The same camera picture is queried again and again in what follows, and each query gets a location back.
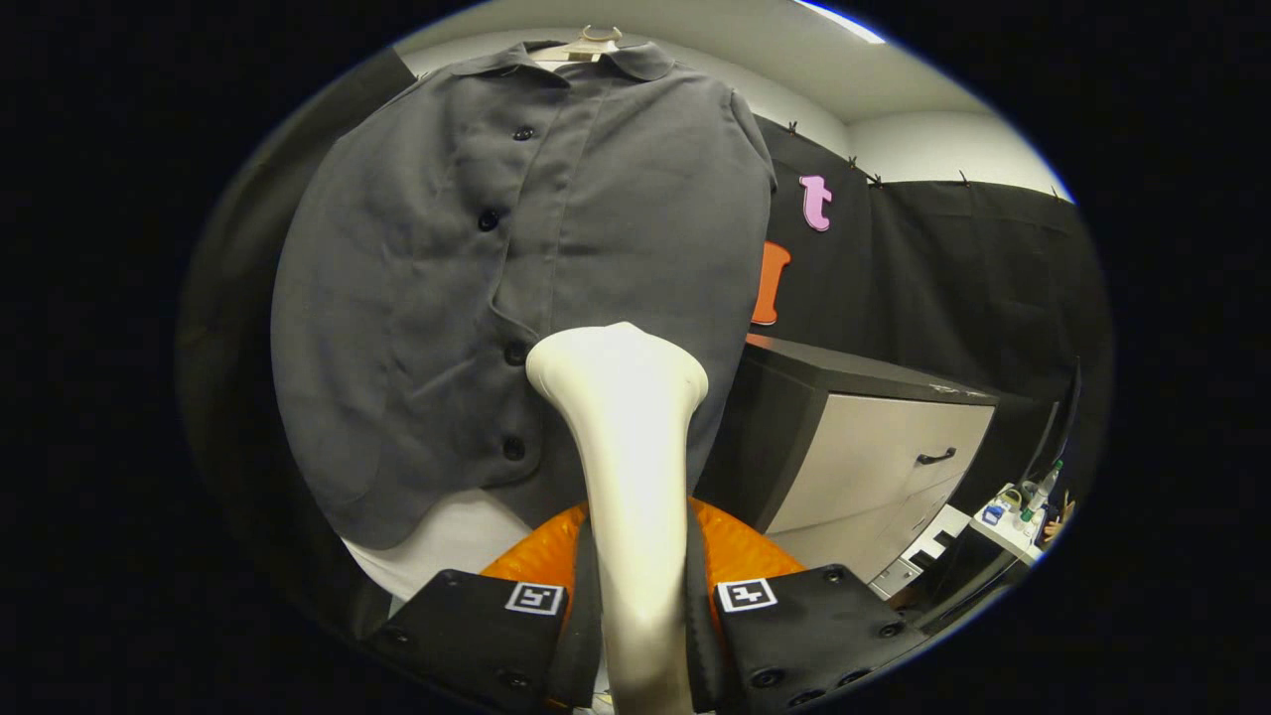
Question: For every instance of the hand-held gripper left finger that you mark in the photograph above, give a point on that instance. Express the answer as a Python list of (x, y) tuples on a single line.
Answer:
[(477, 641)]

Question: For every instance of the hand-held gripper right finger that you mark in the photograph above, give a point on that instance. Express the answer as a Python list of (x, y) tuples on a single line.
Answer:
[(814, 636)]

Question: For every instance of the white garment steamer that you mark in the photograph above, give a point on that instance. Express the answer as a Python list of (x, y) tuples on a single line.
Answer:
[(635, 477)]

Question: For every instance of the dark grey button shirt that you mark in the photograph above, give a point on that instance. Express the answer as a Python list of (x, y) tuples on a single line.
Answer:
[(417, 298)]

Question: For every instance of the grey drawer cabinet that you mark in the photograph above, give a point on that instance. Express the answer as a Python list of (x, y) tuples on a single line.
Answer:
[(874, 467)]

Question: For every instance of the small white cluttered table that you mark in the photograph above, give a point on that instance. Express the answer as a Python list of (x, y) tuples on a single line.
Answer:
[(1008, 531)]

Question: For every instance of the row of small backdrop clips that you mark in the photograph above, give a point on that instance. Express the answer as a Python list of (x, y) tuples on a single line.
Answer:
[(791, 127)]

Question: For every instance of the large ceiling light panel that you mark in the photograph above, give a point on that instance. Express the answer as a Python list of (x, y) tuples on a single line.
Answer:
[(844, 22)]

